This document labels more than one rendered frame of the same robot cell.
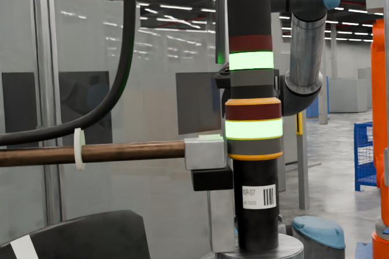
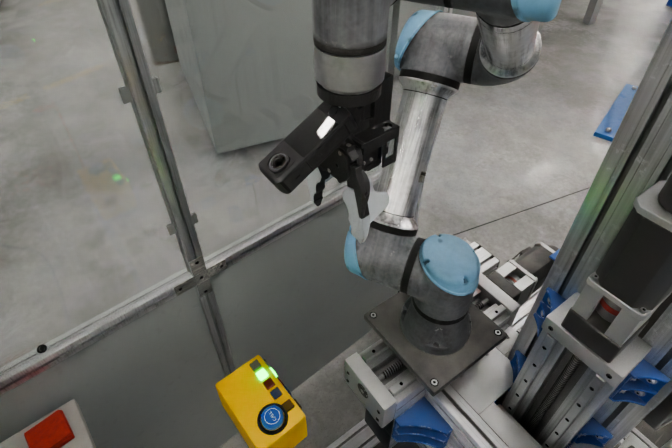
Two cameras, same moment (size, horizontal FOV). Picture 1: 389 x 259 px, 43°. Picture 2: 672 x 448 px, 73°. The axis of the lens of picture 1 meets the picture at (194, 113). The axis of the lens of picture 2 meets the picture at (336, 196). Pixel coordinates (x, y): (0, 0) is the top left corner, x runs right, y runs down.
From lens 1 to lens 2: 67 cm
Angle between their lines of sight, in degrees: 42
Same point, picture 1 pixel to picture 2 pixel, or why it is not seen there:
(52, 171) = (149, 138)
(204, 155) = not seen: outside the picture
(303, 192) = (595, 4)
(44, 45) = not seen: outside the picture
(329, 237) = (452, 286)
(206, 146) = not seen: outside the picture
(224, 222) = not seen: outside the picture
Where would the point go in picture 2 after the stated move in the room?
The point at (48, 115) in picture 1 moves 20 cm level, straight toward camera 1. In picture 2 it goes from (129, 77) to (77, 144)
